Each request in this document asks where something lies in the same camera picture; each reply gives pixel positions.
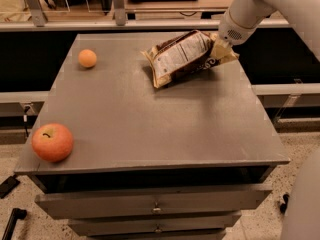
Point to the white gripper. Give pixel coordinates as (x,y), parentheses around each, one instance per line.
(231,31)

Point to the brown chip bag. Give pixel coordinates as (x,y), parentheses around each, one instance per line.
(179,56)

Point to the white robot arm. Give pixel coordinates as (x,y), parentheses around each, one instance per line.
(302,217)

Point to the grey drawer cabinet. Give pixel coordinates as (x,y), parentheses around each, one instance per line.
(208,129)

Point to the small orange fruit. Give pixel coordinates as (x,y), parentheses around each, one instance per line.
(87,58)

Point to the black bar right floor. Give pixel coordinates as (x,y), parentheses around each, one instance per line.
(284,204)

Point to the black bar floor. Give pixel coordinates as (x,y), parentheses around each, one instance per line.
(16,214)
(284,204)

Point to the upper grey drawer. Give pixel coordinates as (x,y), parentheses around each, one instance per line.
(153,201)

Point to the grey drawer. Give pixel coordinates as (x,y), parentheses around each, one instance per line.
(153,201)
(154,223)

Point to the lower grey drawer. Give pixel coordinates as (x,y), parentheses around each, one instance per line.
(154,223)

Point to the red apple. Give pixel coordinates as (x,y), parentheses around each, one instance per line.
(52,142)

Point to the black flat floor object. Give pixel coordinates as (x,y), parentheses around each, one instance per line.
(8,185)

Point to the black bar left floor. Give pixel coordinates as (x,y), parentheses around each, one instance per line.
(16,214)

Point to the metal railing frame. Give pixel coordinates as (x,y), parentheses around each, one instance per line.
(18,15)

